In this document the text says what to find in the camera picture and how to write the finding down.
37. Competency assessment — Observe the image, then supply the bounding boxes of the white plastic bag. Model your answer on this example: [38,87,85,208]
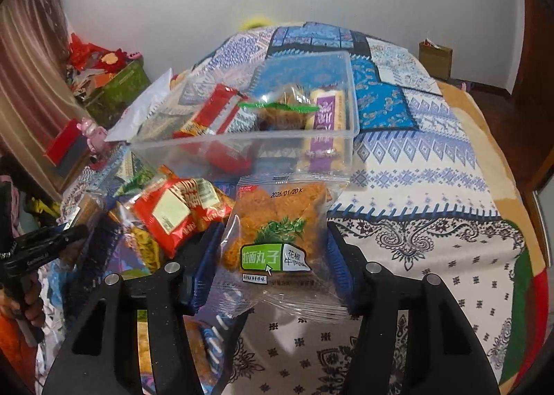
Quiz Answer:
[105,69,174,142]

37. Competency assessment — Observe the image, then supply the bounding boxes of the yellow plush item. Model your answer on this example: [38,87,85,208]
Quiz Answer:
[240,16,278,29]

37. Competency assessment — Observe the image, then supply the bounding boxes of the pink plush toy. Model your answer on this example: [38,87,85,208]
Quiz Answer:
[75,117,109,164]

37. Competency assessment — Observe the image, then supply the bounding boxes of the yellow crinkled snack packet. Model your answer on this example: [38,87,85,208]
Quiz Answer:
[110,204,167,274]

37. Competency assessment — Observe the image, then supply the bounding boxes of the pile of red decorations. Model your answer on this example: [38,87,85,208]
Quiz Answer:
[67,32,143,90]

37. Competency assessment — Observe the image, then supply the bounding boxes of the brown paper bag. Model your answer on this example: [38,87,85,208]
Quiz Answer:
[418,41,453,80]

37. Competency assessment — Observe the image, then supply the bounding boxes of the brown snack packet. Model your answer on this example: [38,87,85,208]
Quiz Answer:
[65,191,109,240]

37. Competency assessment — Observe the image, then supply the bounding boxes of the person's left hand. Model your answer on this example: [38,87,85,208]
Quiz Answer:
[0,276,47,328]

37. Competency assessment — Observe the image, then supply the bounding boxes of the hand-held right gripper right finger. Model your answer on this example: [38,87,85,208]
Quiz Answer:
[327,221,503,395]

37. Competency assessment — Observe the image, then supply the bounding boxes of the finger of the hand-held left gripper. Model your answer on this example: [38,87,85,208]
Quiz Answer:
[13,224,90,261]

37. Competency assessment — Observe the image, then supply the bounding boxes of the purple and yellow snack packet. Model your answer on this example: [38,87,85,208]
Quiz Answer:
[301,87,350,170]

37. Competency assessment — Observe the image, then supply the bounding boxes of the wooden door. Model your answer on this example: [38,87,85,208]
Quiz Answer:
[513,0,554,205]

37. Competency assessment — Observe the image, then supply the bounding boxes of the green-edged clear cake packet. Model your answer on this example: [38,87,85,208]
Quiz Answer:
[238,82,321,131]

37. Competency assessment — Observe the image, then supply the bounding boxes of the clear noodle ball snack packet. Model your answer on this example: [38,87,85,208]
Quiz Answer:
[212,174,351,331]

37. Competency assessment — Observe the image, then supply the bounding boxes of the green box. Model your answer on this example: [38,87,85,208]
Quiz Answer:
[82,59,152,129]

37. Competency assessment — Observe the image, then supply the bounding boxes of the red snack packet white label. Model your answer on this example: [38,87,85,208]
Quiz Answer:
[132,174,236,259]

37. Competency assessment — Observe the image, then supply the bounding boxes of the clear plastic container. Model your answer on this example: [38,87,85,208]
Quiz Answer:
[129,51,361,181]

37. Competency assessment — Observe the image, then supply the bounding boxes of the blue snack packet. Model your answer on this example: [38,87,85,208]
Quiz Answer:
[184,291,256,395]

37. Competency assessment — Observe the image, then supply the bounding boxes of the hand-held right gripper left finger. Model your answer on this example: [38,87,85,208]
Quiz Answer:
[41,221,226,395]

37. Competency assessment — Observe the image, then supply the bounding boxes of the striped brown curtain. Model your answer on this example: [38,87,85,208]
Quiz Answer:
[0,0,93,205]

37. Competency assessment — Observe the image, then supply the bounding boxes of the red flat box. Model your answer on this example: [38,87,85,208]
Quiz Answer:
[44,118,89,173]

